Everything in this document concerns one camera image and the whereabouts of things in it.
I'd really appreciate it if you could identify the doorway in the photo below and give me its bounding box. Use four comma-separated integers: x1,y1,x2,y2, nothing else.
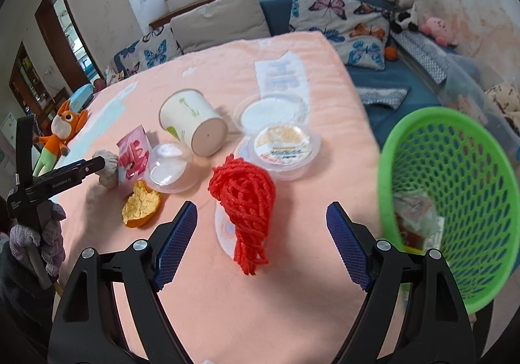
34,0,102,84

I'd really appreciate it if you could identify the blue sofa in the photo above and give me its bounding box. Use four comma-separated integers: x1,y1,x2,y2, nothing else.
110,0,520,153

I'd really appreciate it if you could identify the green plastic basket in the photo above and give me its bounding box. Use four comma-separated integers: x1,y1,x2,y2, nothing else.
376,107,520,315

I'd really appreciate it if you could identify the purple butterfly pillow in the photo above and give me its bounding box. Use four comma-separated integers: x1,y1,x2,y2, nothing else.
289,0,393,40

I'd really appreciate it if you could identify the grey pillow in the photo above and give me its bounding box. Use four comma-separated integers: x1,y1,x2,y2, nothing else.
170,0,272,54

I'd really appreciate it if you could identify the pink plush toy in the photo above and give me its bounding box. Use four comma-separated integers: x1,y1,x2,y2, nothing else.
420,17,459,47

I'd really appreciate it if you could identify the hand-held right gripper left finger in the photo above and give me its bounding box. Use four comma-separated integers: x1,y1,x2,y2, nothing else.
49,201,198,364

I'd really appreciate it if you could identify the white plastic bag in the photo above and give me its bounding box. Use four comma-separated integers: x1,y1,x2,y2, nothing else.
393,190,444,227

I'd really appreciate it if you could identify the orange fox plush toy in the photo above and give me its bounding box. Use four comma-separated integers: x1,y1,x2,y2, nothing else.
32,100,91,178

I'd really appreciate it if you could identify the person's left hand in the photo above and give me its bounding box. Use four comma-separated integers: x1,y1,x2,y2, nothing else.
9,201,66,277

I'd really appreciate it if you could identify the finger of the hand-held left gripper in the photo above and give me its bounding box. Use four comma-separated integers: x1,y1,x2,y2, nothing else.
45,156,107,189
14,114,36,188

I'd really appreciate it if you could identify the blue butterfly pillow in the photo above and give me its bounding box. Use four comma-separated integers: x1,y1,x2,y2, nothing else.
111,23,183,76

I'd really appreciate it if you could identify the person's left forearm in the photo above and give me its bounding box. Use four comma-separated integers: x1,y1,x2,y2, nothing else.
0,234,59,348

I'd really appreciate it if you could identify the white tissue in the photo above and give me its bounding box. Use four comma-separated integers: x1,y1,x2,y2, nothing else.
93,149,120,188

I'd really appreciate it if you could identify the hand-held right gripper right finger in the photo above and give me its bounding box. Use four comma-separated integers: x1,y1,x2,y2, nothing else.
326,201,476,364

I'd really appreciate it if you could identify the blue tissue pack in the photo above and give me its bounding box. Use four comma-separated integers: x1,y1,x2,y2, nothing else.
71,84,95,110

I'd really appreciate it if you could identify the orange peel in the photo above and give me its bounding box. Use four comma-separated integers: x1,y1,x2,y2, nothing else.
121,180,161,228

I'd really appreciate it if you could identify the clear domed plastic lid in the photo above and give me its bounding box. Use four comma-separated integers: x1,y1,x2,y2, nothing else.
145,142,195,194

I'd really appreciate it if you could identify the red foam fruit net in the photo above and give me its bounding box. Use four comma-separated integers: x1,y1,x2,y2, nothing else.
208,153,278,276

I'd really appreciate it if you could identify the white paper cup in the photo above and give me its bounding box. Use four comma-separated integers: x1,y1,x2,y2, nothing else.
158,89,229,157

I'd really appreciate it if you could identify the orange butterfly pillow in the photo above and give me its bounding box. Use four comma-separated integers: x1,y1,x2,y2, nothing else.
335,20,388,71

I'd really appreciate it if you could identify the white milk carton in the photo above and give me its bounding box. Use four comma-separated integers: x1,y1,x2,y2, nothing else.
422,218,445,251

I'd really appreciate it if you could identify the dark wooden cabinet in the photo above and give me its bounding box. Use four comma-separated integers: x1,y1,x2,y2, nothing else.
8,43,72,121

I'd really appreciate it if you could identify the labelled clear plastic container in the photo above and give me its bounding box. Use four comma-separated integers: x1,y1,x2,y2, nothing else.
236,122,321,180

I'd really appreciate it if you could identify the cream patterned cloth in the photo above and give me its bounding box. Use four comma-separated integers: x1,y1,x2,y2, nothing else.
485,82,520,117

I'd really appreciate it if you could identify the folded patterned blanket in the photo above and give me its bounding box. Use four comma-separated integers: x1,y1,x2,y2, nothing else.
392,29,449,84

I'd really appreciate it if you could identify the clear storage bin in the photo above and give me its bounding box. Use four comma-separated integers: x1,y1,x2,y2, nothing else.
441,53,520,153

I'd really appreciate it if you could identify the small grey patterned cloth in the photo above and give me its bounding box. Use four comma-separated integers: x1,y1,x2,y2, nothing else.
357,88,409,111

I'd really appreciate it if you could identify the pink snack wrapper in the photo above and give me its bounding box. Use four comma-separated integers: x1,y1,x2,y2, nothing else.
116,125,153,198

